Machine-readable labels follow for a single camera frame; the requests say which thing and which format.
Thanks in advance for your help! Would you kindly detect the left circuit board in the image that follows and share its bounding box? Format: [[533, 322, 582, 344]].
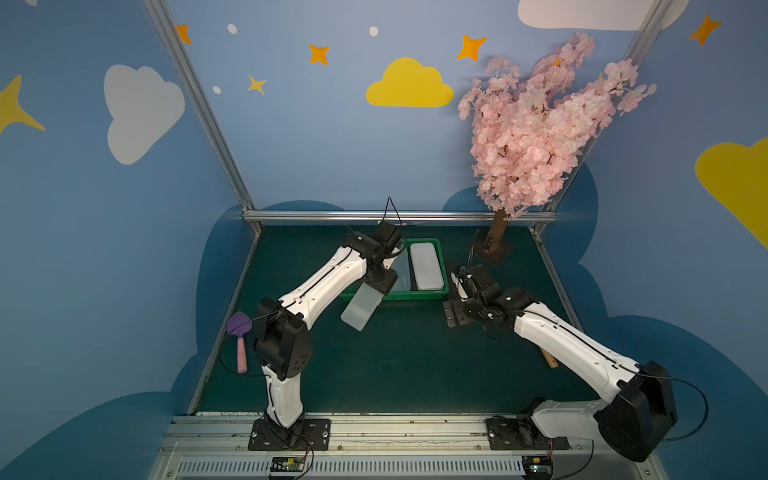
[[269, 456, 306, 476]]

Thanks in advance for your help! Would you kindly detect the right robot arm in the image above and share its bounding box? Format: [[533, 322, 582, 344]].
[[446, 265, 677, 462]]

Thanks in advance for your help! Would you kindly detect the right circuit board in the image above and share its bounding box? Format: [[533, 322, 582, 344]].
[[522, 456, 553, 480]]

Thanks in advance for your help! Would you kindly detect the frosted pencil case front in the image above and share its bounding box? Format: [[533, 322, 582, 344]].
[[341, 283, 384, 331]]

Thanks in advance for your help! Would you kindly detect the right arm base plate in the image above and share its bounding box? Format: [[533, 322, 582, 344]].
[[485, 415, 570, 451]]

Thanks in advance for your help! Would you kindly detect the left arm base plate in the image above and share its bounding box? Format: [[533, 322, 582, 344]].
[[247, 417, 332, 451]]

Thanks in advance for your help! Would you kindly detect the green plastic storage tray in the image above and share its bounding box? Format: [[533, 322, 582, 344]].
[[338, 237, 451, 302]]

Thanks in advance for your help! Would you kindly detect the black pencil case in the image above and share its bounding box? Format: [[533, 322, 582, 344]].
[[442, 300, 475, 328]]

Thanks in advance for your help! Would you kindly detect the light blue pencil case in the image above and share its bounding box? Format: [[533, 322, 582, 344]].
[[391, 247, 412, 292]]

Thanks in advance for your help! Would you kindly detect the purple pink toy shovel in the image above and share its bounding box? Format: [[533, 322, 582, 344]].
[[226, 312, 252, 374]]

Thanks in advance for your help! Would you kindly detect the circuit board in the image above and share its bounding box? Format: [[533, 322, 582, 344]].
[[522, 456, 553, 480], [269, 456, 306, 476]]

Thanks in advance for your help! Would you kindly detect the aluminium front rail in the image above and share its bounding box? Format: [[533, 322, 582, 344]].
[[149, 412, 667, 479]]

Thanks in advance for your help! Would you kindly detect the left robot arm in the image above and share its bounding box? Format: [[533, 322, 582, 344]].
[[252, 221, 404, 432]]

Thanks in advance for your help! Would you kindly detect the pink blossom artificial tree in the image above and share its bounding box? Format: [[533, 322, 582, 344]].
[[458, 33, 656, 265]]

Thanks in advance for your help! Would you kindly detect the white opaque pencil case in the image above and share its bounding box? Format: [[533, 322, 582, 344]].
[[409, 242, 445, 291]]

